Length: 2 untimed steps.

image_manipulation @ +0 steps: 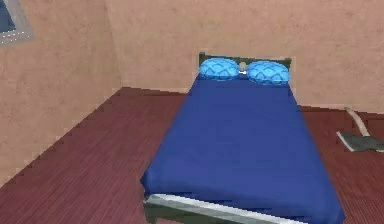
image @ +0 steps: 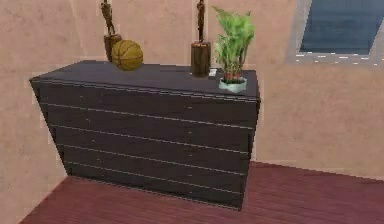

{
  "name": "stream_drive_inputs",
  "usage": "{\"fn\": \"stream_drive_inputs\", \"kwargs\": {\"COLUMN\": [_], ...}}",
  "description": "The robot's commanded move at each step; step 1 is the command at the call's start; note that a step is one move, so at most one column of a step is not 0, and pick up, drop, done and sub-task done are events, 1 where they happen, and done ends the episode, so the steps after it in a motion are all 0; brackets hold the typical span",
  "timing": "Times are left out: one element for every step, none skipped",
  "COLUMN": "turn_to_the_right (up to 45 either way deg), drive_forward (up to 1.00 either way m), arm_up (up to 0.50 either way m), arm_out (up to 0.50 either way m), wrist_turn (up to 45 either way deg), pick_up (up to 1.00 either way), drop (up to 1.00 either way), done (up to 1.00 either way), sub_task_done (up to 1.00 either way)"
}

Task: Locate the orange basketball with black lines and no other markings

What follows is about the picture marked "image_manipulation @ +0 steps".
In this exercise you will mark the blue covered bed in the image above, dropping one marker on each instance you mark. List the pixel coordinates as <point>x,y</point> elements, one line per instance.
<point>233,140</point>

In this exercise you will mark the light blue patterned pillow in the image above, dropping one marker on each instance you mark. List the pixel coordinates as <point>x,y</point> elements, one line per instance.
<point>268,72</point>
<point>218,68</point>

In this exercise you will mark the small beige white object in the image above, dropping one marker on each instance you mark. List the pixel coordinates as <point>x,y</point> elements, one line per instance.
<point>242,69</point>

